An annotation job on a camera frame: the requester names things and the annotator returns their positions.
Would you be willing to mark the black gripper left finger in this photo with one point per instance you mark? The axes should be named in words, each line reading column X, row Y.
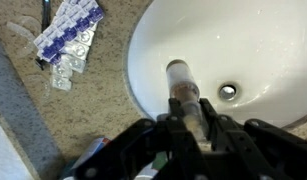
column 159, row 146

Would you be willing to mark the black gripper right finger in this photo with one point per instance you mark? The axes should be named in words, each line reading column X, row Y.
column 253, row 146

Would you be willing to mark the clear plastic tube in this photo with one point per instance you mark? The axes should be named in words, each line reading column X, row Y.
column 182, row 78

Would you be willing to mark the chrome sink drain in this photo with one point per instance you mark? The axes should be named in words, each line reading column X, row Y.
column 227, row 92

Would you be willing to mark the white oval sink basin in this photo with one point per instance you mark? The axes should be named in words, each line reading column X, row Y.
column 226, row 43

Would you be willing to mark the white can with orange cap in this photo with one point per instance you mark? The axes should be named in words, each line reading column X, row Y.
column 93, row 151

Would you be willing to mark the clear blister pack strip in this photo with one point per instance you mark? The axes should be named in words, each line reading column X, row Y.
column 71, row 63

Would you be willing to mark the purple-printed blister pack strip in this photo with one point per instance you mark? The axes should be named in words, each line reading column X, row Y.
column 69, row 30

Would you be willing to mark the thin black pen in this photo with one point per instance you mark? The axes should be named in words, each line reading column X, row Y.
column 45, row 15

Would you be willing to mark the clear plastic wrapper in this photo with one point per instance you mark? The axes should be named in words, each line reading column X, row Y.
column 24, row 30

